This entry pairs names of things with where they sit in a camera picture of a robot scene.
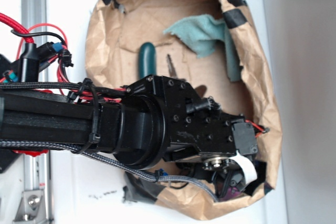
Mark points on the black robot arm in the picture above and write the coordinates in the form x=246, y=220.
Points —
x=92, y=121

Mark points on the black cable connector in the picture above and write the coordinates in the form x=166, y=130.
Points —
x=29, y=64

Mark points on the dark bronze key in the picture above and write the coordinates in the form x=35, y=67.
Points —
x=201, y=90

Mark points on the teal microfiber cloth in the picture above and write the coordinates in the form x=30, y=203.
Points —
x=200, y=34

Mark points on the brown paper bag bin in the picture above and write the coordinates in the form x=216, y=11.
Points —
x=116, y=31

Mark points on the silver corner bracket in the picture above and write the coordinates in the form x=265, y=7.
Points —
x=32, y=207

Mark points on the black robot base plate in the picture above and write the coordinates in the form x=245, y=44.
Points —
x=7, y=75

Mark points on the aluminium extrusion rail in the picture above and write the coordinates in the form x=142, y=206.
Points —
x=37, y=169

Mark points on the dark green key fob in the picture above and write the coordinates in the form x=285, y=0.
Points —
x=147, y=60

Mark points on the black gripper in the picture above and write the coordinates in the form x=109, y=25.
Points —
x=175, y=124

